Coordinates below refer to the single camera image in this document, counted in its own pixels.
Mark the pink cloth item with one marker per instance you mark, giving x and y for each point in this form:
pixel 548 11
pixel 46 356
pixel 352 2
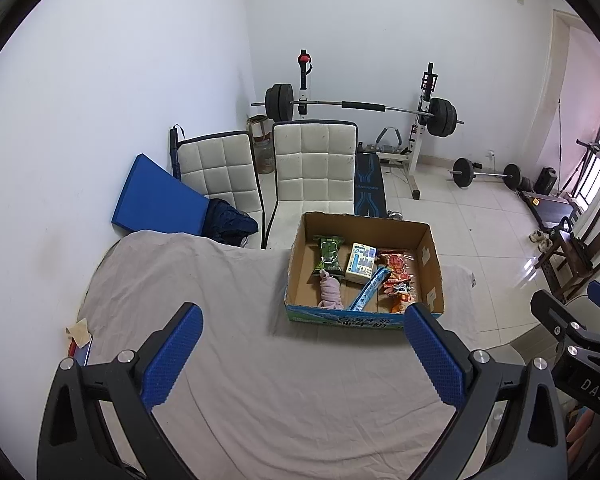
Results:
pixel 330 290

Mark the blue white tissue pack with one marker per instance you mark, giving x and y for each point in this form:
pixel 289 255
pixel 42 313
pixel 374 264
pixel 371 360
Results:
pixel 360 261

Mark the dark blue jacket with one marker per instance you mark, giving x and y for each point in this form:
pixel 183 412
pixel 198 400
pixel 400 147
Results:
pixel 227 222

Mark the brown glass jar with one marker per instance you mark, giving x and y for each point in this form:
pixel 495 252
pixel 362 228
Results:
pixel 262 152

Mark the green snack packet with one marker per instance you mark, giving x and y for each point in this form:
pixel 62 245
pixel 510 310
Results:
pixel 330 255

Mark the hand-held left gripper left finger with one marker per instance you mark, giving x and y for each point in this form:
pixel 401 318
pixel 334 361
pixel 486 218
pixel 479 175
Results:
pixel 175 355

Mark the long blue snack packet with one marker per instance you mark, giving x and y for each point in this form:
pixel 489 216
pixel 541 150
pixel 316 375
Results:
pixel 370 290

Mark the treadmill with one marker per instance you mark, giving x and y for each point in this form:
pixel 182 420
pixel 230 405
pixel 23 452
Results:
pixel 550 207

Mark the thin black pole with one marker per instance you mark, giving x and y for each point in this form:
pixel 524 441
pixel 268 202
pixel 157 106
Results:
pixel 560 145

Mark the cardboard box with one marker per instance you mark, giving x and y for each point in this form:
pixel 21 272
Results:
pixel 430 270

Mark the white shoe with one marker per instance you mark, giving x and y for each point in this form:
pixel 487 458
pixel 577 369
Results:
pixel 546 243
pixel 535 236

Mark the grey table cloth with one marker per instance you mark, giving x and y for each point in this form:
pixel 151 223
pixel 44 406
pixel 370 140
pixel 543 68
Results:
pixel 280 385

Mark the red snack packet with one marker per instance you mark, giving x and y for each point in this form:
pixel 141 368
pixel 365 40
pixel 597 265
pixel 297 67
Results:
pixel 395 267

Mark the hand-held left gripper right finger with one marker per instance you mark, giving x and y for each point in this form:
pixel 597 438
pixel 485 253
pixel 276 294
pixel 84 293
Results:
pixel 435 355

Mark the beige paper scrap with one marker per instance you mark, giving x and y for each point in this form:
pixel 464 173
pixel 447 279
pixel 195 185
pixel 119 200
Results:
pixel 79 332

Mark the white padded chair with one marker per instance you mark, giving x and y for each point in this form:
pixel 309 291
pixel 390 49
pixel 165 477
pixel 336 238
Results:
pixel 220 170
pixel 312 165

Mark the chrome dumbbell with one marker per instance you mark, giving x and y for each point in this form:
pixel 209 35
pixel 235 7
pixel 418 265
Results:
pixel 396 215

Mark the black weight bench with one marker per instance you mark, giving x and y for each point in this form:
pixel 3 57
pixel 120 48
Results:
pixel 370 185

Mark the white barbell rack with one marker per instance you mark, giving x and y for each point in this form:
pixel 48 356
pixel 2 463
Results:
pixel 415 160

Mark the black speaker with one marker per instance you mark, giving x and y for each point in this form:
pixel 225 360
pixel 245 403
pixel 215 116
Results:
pixel 547 180

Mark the blue foam mat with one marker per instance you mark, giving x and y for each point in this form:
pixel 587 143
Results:
pixel 155 195

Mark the black blue stick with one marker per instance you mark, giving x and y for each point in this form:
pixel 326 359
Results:
pixel 175 155

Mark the short barbell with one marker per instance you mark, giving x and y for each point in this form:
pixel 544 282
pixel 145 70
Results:
pixel 462 172

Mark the orange snack packet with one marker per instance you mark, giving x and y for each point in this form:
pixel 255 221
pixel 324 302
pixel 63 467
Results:
pixel 400 300

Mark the long barbell with black plates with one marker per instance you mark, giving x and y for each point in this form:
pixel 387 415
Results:
pixel 362 105

